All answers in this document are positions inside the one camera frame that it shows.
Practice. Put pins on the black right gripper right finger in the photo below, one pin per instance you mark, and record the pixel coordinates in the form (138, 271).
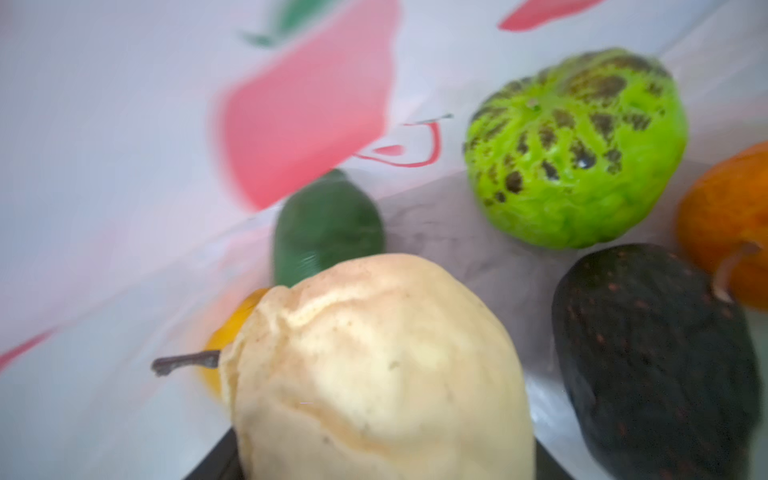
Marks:
(547, 468)

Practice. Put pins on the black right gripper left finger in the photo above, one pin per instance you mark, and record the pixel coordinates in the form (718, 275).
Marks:
(221, 463)

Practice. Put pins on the dark avocado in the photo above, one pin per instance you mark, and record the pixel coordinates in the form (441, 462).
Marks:
(663, 376)

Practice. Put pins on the beige pear fruit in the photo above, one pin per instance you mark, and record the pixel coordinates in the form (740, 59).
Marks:
(383, 367)

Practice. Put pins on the green custard apple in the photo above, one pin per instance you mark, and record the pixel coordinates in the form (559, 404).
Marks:
(579, 153)

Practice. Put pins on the orange fruit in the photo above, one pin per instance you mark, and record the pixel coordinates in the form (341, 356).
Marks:
(722, 226)

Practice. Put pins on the pink plastic bag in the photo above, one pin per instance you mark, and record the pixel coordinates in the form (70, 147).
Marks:
(146, 147)

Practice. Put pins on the small yellow fruit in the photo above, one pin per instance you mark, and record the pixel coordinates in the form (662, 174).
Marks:
(226, 335)

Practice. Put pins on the dark green lime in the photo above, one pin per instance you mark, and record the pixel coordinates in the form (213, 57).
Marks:
(325, 223)

